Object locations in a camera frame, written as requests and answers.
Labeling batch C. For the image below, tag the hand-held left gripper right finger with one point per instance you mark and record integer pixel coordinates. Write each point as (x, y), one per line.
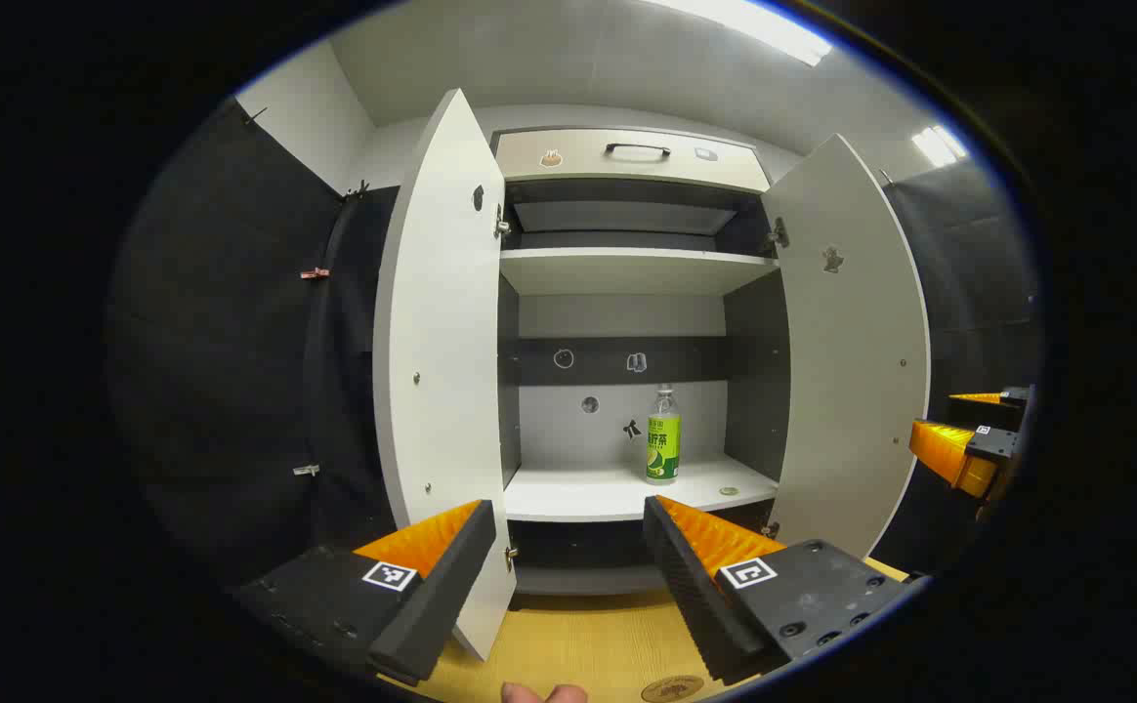
(691, 596)

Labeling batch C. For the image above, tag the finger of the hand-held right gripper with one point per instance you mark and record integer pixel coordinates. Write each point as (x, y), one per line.
(1016, 396)
(949, 454)

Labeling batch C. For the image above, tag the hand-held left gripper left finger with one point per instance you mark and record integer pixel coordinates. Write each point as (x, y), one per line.
(442, 596)

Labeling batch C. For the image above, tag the round wooden coaster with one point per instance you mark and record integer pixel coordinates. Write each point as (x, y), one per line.
(672, 689)

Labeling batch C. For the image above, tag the white cabinet door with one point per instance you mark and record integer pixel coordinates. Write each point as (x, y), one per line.
(442, 342)
(852, 371)

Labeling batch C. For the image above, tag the green label plastic bottle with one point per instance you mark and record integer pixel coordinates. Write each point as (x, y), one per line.
(663, 444)

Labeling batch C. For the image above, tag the white cabinet shelf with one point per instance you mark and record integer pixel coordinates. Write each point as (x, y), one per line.
(627, 270)
(578, 493)

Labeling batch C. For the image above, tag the grey and white cabinet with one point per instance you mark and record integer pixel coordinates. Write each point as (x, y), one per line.
(617, 420)

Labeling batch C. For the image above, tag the black backdrop cloth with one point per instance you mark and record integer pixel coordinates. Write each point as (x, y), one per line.
(227, 342)
(969, 293)

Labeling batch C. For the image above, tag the small ceiling light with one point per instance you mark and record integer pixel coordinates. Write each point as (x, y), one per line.
(938, 146)

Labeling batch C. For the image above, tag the red cloth clip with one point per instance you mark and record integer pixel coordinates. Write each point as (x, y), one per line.
(315, 273)

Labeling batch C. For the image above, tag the long ceiling light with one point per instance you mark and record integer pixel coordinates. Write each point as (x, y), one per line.
(754, 27)

